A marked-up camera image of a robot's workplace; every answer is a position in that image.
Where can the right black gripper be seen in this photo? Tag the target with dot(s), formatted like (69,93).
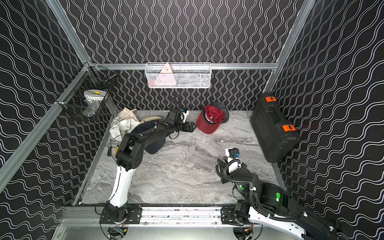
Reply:
(223,170)

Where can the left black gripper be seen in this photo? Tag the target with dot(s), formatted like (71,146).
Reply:
(182,126)

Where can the tan cap with logo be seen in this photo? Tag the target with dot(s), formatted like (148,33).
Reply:
(152,118)

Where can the cream cap with text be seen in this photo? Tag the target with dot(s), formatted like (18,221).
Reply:
(126,114)

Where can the white cap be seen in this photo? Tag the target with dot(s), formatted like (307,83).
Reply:
(120,127)

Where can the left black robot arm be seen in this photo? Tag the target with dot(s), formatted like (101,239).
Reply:
(147,137)

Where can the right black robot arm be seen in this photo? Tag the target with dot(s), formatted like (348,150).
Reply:
(269,205)

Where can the grey and red cap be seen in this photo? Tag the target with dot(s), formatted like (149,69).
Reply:
(224,109)

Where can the pink triangle card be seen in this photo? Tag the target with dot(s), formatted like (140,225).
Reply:
(166,77)

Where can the black tool case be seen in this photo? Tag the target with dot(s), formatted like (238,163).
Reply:
(277,136)

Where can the aluminium back crossbar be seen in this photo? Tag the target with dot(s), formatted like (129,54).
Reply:
(220,66)

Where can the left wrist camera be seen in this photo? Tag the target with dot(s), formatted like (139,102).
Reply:
(184,114)

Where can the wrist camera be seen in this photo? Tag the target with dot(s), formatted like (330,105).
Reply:
(233,154)
(184,114)

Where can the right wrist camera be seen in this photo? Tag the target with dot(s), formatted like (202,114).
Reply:
(233,154)

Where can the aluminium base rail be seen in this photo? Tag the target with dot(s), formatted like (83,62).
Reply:
(175,216)

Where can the black wire basket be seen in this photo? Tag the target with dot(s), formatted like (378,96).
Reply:
(97,78)

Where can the aluminium frame post right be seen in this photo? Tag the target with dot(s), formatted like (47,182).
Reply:
(290,42)

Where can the aluminium frame post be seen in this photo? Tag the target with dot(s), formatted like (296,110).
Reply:
(65,23)
(290,42)

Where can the aluminium frame post left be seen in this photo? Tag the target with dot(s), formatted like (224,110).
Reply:
(65,23)

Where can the aluminium left side rail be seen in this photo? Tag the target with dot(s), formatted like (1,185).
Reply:
(16,160)

